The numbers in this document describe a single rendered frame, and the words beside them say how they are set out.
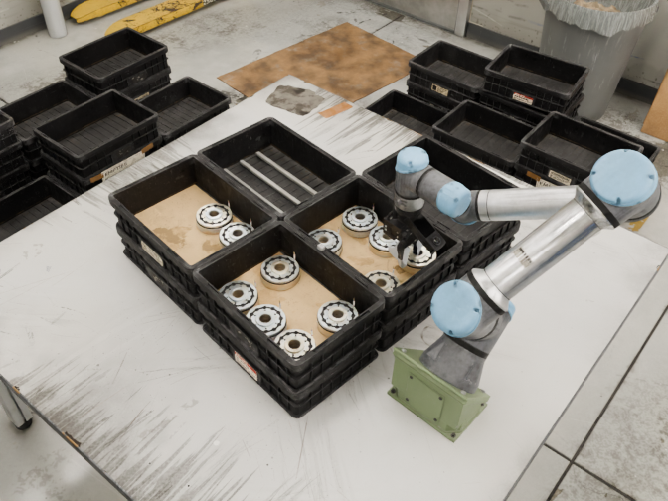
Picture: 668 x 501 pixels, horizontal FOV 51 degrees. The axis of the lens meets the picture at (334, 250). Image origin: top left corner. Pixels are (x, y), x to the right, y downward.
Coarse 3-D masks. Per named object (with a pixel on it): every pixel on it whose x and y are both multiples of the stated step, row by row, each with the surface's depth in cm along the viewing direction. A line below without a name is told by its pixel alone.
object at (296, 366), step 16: (272, 224) 187; (304, 240) 183; (224, 256) 178; (352, 272) 175; (208, 288) 170; (368, 288) 171; (224, 304) 167; (384, 304) 168; (240, 320) 164; (352, 320) 163; (368, 320) 166; (256, 336) 161; (336, 336) 160; (272, 352) 158; (320, 352) 158; (288, 368) 156; (304, 368) 156
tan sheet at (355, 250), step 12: (324, 228) 201; (336, 228) 201; (348, 240) 198; (360, 240) 198; (348, 252) 194; (360, 252) 194; (372, 252) 194; (360, 264) 191; (372, 264) 191; (384, 264) 191; (396, 264) 191; (408, 276) 188
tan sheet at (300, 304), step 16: (256, 272) 188; (304, 272) 188; (256, 288) 183; (304, 288) 184; (320, 288) 184; (272, 304) 180; (288, 304) 180; (304, 304) 180; (320, 304) 180; (288, 320) 176; (304, 320) 176; (320, 336) 173
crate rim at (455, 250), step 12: (348, 180) 201; (384, 192) 198; (312, 204) 193; (288, 216) 189; (300, 228) 186; (312, 240) 183; (456, 240) 184; (444, 252) 181; (456, 252) 183; (348, 264) 177; (432, 264) 177; (360, 276) 174; (420, 276) 175; (396, 288) 171; (408, 288) 173
